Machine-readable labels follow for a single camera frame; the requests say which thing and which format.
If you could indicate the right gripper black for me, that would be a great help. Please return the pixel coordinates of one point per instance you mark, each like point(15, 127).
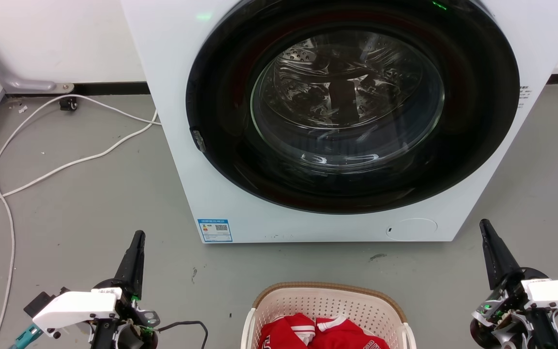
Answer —
point(506, 320)

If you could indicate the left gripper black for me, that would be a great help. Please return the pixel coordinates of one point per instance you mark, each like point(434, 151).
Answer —
point(129, 320)

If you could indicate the white plastic laundry basket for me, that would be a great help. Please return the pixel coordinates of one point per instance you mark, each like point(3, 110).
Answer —
point(325, 300)

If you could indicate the blue energy label sticker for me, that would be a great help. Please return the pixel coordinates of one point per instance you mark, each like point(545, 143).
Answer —
point(214, 230)

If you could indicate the small black floor clip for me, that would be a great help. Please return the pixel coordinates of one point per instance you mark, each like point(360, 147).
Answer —
point(68, 103)

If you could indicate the black baseboard strip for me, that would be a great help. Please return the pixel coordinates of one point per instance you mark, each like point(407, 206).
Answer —
point(114, 88)

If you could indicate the red and white garment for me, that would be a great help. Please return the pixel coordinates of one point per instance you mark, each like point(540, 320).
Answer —
point(327, 334)

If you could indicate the round black washer door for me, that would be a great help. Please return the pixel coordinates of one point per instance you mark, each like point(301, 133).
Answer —
point(221, 97)

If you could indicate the white paper scrap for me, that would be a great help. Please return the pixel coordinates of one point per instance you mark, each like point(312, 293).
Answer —
point(22, 109)

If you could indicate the white front-load washing machine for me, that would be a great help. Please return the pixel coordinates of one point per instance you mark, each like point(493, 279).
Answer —
point(172, 72)

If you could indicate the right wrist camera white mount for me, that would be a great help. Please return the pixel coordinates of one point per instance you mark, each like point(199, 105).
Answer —
point(557, 293)

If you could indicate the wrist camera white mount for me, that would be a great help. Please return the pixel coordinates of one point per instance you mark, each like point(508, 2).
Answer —
point(557, 293)
point(73, 308)

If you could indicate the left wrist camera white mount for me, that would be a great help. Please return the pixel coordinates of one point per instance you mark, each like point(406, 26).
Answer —
point(73, 308)

